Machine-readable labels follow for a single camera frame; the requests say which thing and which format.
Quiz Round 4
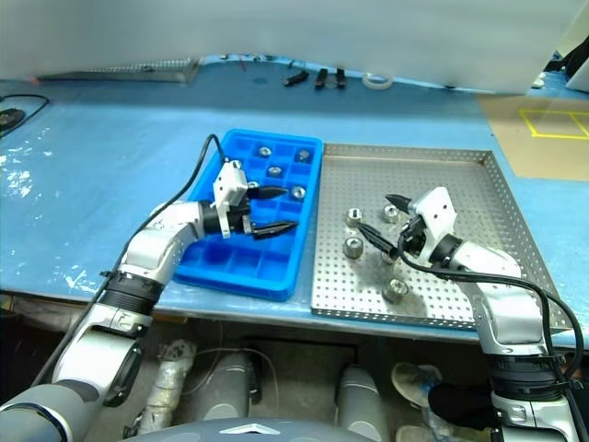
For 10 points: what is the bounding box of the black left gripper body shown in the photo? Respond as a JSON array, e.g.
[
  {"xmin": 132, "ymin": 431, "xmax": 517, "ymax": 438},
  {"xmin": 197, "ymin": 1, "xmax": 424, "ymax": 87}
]
[{"xmin": 228, "ymin": 192, "xmax": 258, "ymax": 238}]

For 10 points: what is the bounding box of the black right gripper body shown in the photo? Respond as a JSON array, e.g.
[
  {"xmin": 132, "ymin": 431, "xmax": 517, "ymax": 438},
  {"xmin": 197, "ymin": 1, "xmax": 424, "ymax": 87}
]
[{"xmin": 398, "ymin": 212, "xmax": 433, "ymax": 268}]

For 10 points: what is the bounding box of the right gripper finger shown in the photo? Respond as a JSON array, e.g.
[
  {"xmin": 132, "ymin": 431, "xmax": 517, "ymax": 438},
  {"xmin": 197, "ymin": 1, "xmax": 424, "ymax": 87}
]
[
  {"xmin": 385, "ymin": 193, "xmax": 414, "ymax": 216},
  {"xmin": 356, "ymin": 223, "xmax": 399, "ymax": 260}
]

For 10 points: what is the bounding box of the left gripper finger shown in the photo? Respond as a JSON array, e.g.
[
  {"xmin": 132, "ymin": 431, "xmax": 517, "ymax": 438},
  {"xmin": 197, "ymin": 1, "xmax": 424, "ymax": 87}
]
[
  {"xmin": 251, "ymin": 220, "xmax": 299, "ymax": 242},
  {"xmin": 248, "ymin": 185, "xmax": 290, "ymax": 201}
]

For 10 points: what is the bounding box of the blue compartment tray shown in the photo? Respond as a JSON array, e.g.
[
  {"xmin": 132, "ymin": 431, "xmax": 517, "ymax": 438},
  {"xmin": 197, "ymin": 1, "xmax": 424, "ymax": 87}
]
[{"xmin": 172, "ymin": 128, "xmax": 325, "ymax": 303}]

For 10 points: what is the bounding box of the perforated metal tray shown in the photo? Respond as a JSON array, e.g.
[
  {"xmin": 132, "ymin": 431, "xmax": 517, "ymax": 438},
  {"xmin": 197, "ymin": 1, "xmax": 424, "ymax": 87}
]
[{"xmin": 311, "ymin": 142, "xmax": 572, "ymax": 332}]

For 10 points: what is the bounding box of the white tape roll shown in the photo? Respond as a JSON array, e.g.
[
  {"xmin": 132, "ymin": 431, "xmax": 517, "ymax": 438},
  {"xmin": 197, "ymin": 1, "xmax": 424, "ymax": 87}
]
[{"xmin": 362, "ymin": 72, "xmax": 394, "ymax": 91}]

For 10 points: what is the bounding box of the white shoe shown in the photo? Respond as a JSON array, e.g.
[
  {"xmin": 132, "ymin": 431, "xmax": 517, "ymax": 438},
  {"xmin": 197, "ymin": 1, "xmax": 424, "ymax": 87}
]
[{"xmin": 390, "ymin": 362, "xmax": 444, "ymax": 409}]

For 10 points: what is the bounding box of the brown cardboard sheet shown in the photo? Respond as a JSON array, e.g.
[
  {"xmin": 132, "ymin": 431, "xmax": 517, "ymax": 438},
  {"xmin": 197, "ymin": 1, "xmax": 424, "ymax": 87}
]
[{"xmin": 478, "ymin": 94, "xmax": 589, "ymax": 181}]

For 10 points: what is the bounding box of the grey rounded robot leg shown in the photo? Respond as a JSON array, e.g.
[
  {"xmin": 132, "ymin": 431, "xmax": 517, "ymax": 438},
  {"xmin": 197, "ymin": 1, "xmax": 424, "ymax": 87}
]
[
  {"xmin": 183, "ymin": 354, "xmax": 260, "ymax": 425},
  {"xmin": 335, "ymin": 366, "xmax": 392, "ymax": 442}
]

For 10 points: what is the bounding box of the white backdrop sheet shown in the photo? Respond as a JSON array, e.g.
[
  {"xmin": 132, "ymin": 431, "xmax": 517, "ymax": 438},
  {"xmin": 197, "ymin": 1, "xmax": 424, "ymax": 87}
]
[{"xmin": 0, "ymin": 0, "xmax": 574, "ymax": 97}]

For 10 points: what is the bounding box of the black trouser leg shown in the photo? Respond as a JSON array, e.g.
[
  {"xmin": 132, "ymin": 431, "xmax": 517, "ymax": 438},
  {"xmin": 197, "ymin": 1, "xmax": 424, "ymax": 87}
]
[{"xmin": 427, "ymin": 384, "xmax": 498, "ymax": 433}]

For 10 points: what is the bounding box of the foil wrapped table leg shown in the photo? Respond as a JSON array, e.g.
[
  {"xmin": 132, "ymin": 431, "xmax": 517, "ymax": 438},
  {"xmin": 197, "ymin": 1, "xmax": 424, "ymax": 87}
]
[{"xmin": 137, "ymin": 339, "xmax": 199, "ymax": 435}]

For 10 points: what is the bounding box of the flat perforated metal plate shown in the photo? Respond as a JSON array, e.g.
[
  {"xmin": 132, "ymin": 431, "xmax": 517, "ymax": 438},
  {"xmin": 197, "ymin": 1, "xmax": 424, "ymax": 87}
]
[{"xmin": 36, "ymin": 57, "xmax": 202, "ymax": 85}]

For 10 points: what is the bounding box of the grey robot torso cover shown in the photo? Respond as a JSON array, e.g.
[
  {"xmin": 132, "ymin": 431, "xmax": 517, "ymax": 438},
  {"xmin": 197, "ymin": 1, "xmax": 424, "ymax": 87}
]
[{"xmin": 137, "ymin": 416, "xmax": 351, "ymax": 442}]

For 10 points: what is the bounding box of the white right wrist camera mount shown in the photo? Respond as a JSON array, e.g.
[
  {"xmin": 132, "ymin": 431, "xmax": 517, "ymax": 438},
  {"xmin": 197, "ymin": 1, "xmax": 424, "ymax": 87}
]
[{"xmin": 408, "ymin": 186, "xmax": 459, "ymax": 269}]

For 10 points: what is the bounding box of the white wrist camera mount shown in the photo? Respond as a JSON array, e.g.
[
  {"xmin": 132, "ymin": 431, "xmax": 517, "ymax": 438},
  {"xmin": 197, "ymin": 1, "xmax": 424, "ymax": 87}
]
[
  {"xmin": 212, "ymin": 161, "xmax": 250, "ymax": 239},
  {"xmin": 408, "ymin": 186, "xmax": 459, "ymax": 269}
]

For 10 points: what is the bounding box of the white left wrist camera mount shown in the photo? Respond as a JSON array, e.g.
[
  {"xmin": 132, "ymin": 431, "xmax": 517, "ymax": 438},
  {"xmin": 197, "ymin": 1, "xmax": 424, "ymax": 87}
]
[{"xmin": 212, "ymin": 161, "xmax": 250, "ymax": 239}]

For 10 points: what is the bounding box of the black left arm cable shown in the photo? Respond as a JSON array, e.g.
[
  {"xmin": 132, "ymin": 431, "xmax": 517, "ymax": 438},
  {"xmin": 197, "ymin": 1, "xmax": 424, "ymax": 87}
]
[{"xmin": 29, "ymin": 133, "xmax": 230, "ymax": 386}]

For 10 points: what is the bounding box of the thin black table cable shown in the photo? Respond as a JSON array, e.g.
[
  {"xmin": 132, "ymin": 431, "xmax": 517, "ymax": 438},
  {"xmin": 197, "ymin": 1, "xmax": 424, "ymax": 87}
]
[{"xmin": 0, "ymin": 94, "xmax": 51, "ymax": 139}]

